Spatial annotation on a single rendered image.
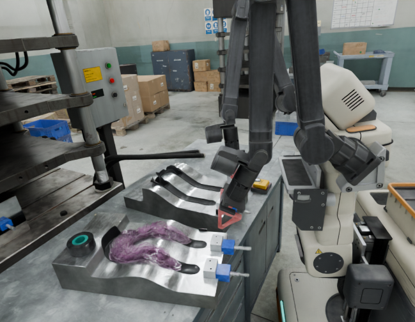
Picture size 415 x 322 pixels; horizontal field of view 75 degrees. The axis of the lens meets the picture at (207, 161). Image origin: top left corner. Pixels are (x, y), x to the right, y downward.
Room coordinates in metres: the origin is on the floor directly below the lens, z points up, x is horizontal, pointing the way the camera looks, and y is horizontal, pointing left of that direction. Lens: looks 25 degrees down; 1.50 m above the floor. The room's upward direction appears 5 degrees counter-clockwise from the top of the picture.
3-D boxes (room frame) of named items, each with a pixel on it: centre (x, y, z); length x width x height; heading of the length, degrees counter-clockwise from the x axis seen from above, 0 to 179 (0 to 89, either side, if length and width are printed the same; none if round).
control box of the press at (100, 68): (1.59, 0.60, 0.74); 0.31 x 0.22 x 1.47; 149
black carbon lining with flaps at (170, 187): (1.03, 0.10, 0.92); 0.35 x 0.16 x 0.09; 59
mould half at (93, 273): (0.70, 0.22, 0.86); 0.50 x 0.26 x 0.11; 76
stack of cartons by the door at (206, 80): (7.88, -0.25, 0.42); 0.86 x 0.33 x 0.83; 62
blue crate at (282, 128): (3.97, -1.43, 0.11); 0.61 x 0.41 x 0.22; 62
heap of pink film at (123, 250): (0.70, 0.22, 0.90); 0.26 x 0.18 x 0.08; 76
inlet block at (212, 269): (0.59, -0.03, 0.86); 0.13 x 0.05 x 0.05; 76
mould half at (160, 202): (1.05, 0.11, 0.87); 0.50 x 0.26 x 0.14; 59
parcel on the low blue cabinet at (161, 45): (8.46, 1.04, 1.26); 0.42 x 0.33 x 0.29; 62
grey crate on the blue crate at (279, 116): (3.97, -1.43, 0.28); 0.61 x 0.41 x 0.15; 62
